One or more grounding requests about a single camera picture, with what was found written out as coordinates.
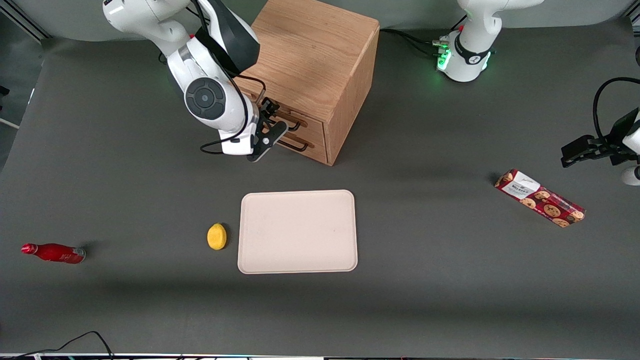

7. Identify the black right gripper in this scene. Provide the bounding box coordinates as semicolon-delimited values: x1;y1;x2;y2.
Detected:
257;98;281;144

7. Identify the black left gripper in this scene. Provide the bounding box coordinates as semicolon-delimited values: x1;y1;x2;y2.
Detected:
560;110;640;169

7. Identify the wooden drawer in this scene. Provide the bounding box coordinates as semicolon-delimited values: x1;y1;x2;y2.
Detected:
276;131;327;164
239;81;327;146

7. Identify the wooden drawer cabinet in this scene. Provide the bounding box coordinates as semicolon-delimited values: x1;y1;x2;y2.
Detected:
232;0;380;167

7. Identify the red cookie box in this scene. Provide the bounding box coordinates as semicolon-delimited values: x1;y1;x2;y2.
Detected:
494;168;586;229

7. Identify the beige rectangular tray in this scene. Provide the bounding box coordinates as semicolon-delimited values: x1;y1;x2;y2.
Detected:
237;189;359;275

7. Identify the yellow lemon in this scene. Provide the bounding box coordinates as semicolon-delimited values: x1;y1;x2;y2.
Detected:
207;223;228;251

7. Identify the red drink bottle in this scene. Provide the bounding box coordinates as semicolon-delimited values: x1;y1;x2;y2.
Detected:
21;243;87;265

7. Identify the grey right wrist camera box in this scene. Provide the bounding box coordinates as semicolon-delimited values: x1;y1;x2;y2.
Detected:
246;121;289;163

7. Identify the black looped cable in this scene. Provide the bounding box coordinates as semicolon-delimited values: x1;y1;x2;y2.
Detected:
593;77;640;142

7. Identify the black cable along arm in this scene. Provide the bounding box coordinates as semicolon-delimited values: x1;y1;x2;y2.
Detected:
192;0;268;156

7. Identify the aluminium frame profile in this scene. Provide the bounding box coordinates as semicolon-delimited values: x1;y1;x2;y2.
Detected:
0;0;52;44

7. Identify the thin black cable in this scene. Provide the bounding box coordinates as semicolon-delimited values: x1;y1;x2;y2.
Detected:
0;330;115;360

